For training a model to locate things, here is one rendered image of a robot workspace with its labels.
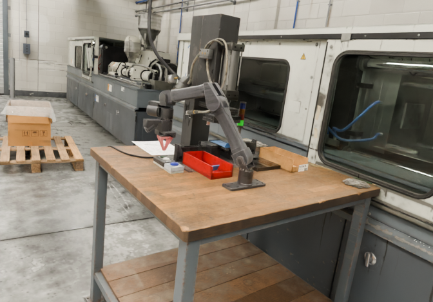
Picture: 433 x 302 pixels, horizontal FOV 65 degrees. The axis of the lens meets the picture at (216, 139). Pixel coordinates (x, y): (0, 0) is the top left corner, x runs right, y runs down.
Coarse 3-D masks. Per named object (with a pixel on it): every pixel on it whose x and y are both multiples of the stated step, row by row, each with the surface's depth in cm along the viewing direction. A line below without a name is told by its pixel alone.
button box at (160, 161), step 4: (116, 148) 178; (120, 152) 174; (124, 152) 172; (136, 156) 169; (140, 156) 169; (144, 156) 169; (148, 156) 169; (152, 156) 169; (156, 156) 163; (156, 160) 161; (160, 160) 158; (164, 160) 159; (168, 160) 159; (172, 160) 160; (160, 164) 158
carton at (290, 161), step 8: (264, 152) 190; (272, 152) 185; (280, 152) 196; (288, 152) 191; (272, 160) 185; (280, 160) 180; (288, 160) 176; (296, 160) 186; (304, 160) 182; (288, 168) 176; (296, 168) 177; (304, 168) 180
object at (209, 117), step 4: (228, 100) 178; (200, 104) 193; (204, 104) 190; (232, 108) 178; (232, 112) 177; (236, 112) 178; (204, 116) 178; (208, 116) 176; (212, 116) 173; (232, 116) 179; (236, 116) 181; (208, 120) 176; (212, 120) 173; (216, 120) 173; (236, 120) 181; (208, 124) 180
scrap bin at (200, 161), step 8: (184, 152) 166; (192, 152) 170; (200, 152) 173; (184, 160) 166; (192, 160) 160; (200, 160) 155; (208, 160) 170; (216, 160) 164; (224, 160) 160; (192, 168) 161; (200, 168) 155; (208, 168) 150; (224, 168) 159; (232, 168) 155; (208, 176) 150; (216, 176) 150; (224, 176) 153
